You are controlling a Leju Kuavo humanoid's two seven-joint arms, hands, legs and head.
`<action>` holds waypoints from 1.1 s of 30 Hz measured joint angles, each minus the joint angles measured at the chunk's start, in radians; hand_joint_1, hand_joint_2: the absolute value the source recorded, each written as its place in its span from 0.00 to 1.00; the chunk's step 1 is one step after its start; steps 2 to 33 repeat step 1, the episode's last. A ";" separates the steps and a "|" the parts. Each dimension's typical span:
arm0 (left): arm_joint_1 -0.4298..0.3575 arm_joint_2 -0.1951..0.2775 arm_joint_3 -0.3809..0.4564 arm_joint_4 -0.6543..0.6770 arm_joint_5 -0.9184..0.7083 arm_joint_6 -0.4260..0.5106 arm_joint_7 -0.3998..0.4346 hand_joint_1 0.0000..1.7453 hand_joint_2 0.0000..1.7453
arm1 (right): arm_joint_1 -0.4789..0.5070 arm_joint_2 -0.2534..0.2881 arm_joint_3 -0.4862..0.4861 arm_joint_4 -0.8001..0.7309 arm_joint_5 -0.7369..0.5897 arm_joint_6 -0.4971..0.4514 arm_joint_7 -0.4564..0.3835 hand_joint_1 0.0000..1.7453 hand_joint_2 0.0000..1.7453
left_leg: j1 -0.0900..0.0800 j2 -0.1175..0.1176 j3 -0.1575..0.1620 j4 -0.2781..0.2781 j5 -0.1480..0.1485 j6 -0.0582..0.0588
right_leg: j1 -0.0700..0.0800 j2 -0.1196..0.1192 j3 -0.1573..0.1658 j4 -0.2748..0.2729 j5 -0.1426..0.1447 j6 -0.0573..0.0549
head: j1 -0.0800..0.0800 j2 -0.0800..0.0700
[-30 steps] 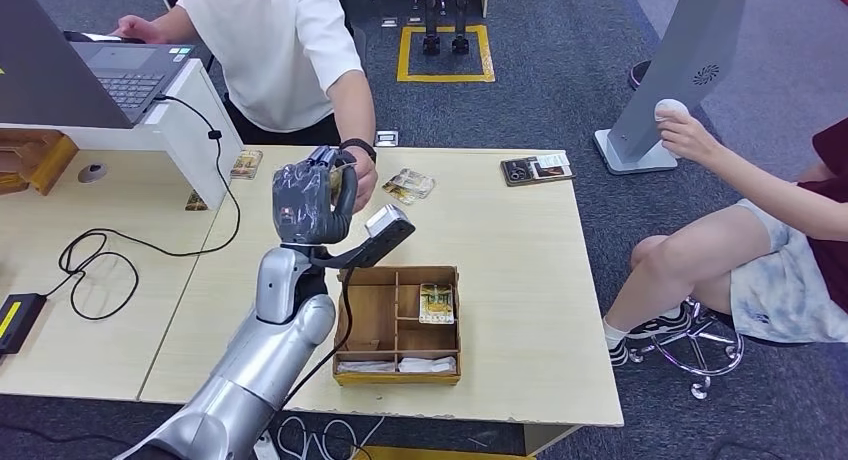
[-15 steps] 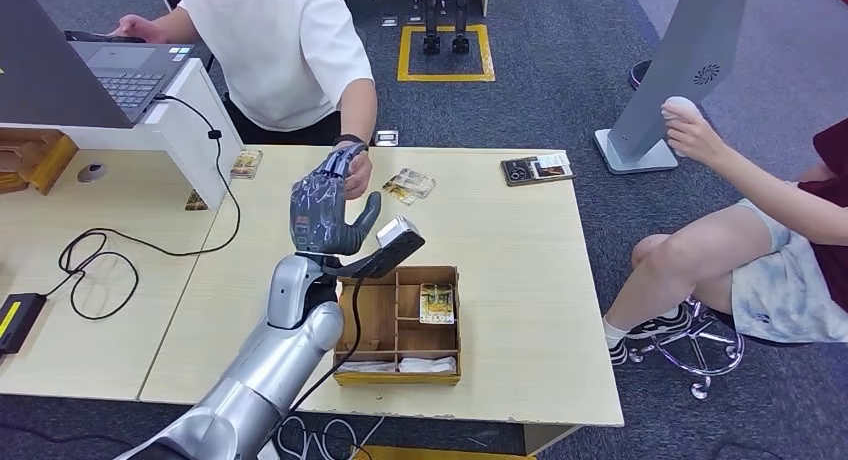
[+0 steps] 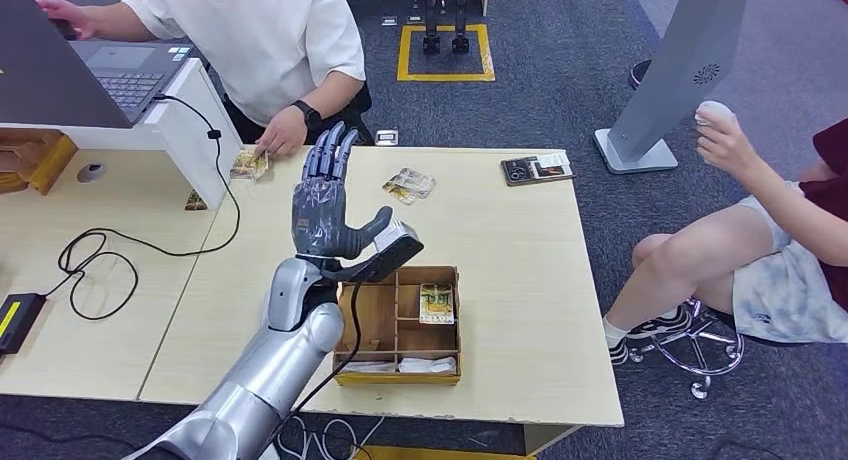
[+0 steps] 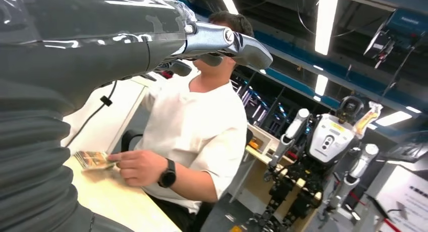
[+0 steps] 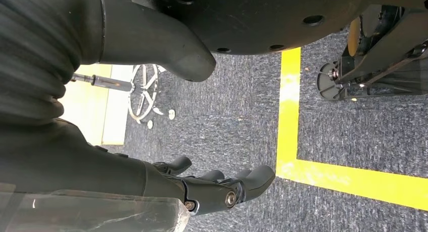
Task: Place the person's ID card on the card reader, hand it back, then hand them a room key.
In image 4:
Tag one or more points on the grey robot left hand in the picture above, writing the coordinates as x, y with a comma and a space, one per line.
83, 33

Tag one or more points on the long ceiling light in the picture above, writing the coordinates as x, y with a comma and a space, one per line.
227, 0
326, 20
393, 118
321, 85

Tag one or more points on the white sign board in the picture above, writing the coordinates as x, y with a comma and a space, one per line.
404, 197

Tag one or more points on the person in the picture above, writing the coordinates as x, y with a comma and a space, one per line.
200, 130

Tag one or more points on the background humanoid robot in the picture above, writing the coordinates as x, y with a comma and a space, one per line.
329, 140

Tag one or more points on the light wooden workbench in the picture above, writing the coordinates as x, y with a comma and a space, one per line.
257, 157

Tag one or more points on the hanging blue equipment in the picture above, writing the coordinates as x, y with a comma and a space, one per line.
401, 26

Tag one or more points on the stack of yellow cards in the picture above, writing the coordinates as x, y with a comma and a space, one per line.
93, 159

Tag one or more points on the black wristwatch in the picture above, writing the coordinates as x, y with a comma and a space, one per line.
168, 173

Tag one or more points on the black office chair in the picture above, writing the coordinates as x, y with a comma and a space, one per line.
127, 137

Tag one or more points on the white desk riser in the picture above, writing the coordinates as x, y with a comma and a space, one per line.
107, 120

